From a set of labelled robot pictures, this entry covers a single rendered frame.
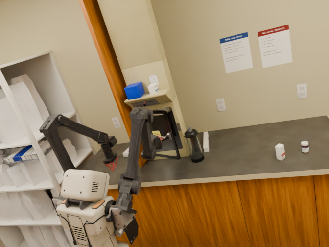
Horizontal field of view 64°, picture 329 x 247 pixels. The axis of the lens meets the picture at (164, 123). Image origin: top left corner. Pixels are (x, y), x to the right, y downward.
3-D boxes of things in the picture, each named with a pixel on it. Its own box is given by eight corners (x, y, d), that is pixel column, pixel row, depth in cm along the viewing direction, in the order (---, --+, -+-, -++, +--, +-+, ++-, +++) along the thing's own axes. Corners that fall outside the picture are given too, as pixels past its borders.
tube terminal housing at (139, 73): (160, 145, 240) (133, 62, 212) (194, 140, 228) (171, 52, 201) (152, 160, 218) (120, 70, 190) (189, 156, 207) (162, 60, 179)
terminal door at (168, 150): (151, 155, 215) (135, 110, 201) (181, 159, 195) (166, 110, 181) (150, 155, 215) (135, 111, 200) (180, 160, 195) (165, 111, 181)
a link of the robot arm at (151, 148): (130, 112, 139) (150, 115, 137) (133, 105, 143) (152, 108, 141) (140, 160, 171) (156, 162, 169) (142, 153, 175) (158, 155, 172)
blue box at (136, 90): (133, 95, 196) (129, 84, 193) (145, 92, 192) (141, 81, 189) (128, 100, 187) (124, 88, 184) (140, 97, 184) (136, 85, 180)
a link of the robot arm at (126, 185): (118, 195, 130) (128, 197, 129) (123, 175, 134) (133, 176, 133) (123, 198, 138) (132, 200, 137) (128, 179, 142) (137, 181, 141)
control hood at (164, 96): (133, 108, 201) (129, 95, 198) (173, 100, 190) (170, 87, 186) (128, 113, 191) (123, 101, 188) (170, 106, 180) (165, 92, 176)
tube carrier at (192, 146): (195, 153, 206) (189, 129, 198) (207, 155, 198) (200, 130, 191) (187, 160, 199) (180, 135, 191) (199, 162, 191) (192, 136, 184)
